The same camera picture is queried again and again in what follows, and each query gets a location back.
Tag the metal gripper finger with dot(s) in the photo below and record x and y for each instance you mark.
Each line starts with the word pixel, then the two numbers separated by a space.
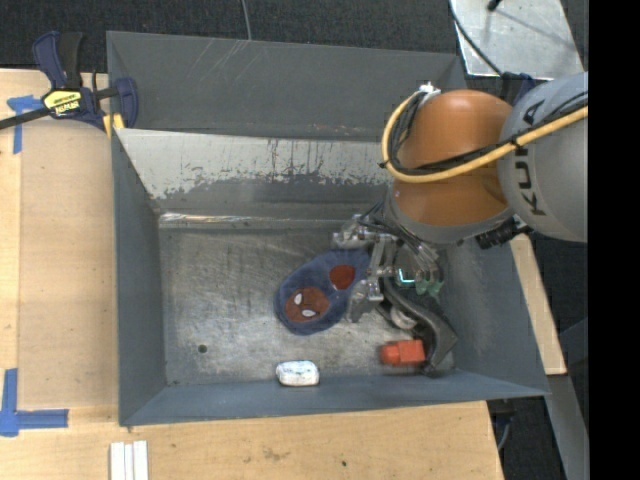
pixel 350 235
pixel 362 300

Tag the blue cloth with red faces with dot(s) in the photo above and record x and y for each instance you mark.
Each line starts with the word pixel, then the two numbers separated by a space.
pixel 305 303

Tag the red-orange block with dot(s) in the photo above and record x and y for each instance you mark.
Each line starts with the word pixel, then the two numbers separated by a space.
pixel 402 353

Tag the white blue-speckled lump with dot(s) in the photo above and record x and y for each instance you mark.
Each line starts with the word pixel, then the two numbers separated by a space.
pixel 297 373

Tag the grey metal bin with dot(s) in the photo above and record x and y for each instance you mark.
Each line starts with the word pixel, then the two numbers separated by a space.
pixel 240 288

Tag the black cylinder on white bracket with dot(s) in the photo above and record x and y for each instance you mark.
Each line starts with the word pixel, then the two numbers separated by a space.
pixel 495 236

